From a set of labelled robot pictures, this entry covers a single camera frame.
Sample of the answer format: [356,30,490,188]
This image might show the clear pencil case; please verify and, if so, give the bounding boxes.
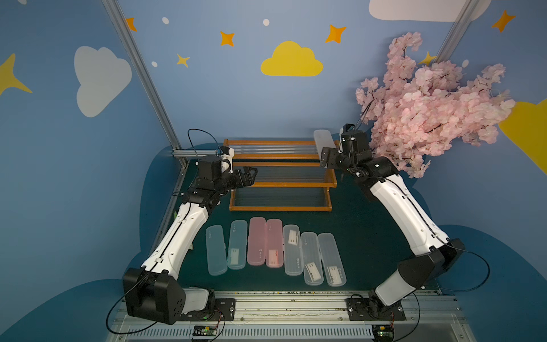
[313,130,336,158]
[318,233,347,287]
[283,225,303,276]
[301,232,324,286]

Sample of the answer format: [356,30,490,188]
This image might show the pink pencil case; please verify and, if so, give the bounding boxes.
[266,219,284,268]
[247,217,266,266]

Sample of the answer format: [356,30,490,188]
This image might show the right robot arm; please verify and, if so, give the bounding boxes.
[313,125,465,312]

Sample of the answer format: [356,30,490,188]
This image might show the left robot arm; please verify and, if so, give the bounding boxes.
[123,154,258,325]

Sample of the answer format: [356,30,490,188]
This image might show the orange three-tier shelf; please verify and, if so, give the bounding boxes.
[224,139,338,212]

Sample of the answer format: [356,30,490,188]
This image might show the right blue pencil case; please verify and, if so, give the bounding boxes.
[227,220,248,270]

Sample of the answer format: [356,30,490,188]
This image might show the blue pencil case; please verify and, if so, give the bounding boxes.
[227,220,248,270]
[206,225,227,276]

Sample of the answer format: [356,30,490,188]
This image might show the left blue pencil case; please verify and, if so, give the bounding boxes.
[206,225,227,276]

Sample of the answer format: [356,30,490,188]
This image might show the pink cherry blossom tree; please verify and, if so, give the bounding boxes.
[356,32,516,178]

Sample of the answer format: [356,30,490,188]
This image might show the left circuit board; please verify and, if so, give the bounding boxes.
[192,326,218,339]

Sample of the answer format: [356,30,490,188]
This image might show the circuit board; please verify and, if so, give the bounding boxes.
[192,326,218,339]
[372,325,395,342]

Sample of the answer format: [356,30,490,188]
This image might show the right circuit board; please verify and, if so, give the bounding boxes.
[372,325,395,342]

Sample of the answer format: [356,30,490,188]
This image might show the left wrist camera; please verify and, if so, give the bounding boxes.
[220,146,235,174]

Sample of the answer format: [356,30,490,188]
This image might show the aluminium back rail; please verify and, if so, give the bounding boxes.
[172,150,221,160]

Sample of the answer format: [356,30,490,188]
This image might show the aluminium rail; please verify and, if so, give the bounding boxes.
[172,150,221,160]
[106,291,476,341]

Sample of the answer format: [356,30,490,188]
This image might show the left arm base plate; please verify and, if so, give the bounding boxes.
[178,298,236,322]

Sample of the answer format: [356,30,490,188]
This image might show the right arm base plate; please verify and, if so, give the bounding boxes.
[346,296,406,321]

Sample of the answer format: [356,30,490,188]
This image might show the aluminium frame post right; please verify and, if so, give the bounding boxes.
[434,0,480,63]

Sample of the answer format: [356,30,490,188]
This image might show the aluminium frame post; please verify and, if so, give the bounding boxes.
[102,0,182,155]
[434,0,480,63]

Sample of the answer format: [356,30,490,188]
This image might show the aluminium front rail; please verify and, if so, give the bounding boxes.
[106,291,476,341]

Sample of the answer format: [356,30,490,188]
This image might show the aluminium frame post left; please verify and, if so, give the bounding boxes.
[102,0,182,155]

